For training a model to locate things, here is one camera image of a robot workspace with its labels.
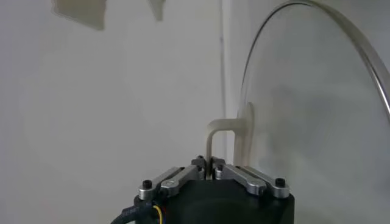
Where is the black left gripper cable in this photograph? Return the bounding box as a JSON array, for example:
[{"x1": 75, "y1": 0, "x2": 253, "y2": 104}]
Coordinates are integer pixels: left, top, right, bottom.
[{"x1": 109, "y1": 200, "x2": 167, "y2": 224}]

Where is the round glass pot lid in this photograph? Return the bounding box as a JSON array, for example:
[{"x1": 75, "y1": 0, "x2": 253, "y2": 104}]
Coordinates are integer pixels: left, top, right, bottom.
[{"x1": 205, "y1": 0, "x2": 390, "y2": 224}]

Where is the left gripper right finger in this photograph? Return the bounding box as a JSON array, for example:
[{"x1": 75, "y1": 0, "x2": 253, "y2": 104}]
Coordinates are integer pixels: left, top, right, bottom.
[{"x1": 210, "y1": 156, "x2": 291, "y2": 199}]

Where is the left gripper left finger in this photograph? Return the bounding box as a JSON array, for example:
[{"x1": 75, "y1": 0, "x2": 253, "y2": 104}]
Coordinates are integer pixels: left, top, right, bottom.
[{"x1": 137, "y1": 156, "x2": 208, "y2": 201}]

